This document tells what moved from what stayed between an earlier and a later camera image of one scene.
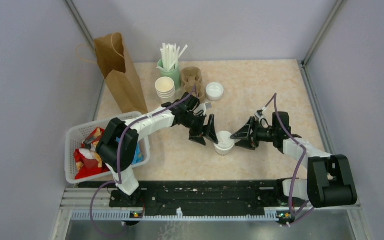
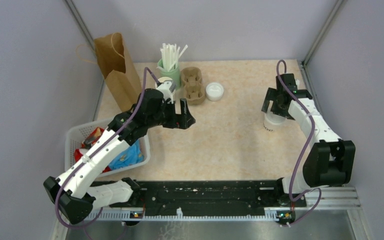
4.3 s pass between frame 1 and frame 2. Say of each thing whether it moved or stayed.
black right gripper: moved
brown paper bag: stayed
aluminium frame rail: stayed
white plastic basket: stayed
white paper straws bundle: stayed
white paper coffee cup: moved
